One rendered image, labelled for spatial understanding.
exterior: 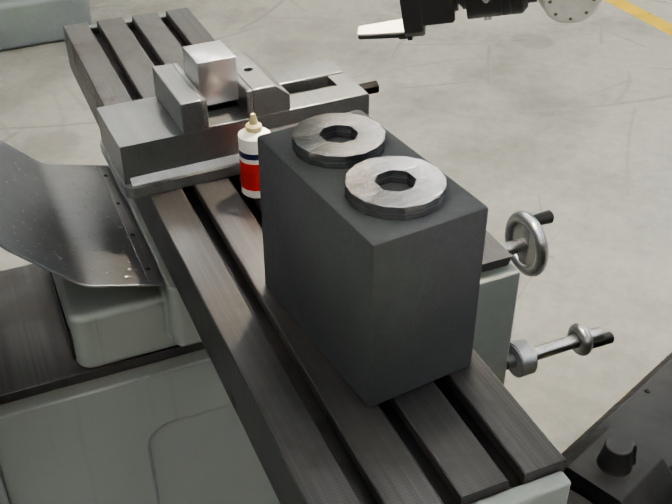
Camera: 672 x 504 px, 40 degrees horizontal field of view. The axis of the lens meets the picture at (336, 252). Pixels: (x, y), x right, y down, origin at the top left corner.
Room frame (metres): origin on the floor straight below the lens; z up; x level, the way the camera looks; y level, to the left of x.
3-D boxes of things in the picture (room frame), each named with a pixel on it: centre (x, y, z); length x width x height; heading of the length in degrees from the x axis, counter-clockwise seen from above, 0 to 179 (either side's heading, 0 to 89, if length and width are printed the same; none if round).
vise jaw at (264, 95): (1.14, 0.11, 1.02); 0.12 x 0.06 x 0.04; 26
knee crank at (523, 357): (1.19, -0.38, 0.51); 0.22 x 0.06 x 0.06; 114
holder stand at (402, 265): (0.74, -0.03, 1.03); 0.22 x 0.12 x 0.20; 30
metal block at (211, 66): (1.11, 0.16, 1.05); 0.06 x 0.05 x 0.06; 26
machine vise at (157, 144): (1.13, 0.14, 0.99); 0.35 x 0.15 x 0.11; 116
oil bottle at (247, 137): (1.01, 0.10, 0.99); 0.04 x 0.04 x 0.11
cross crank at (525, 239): (1.30, -0.30, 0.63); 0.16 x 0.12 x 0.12; 114
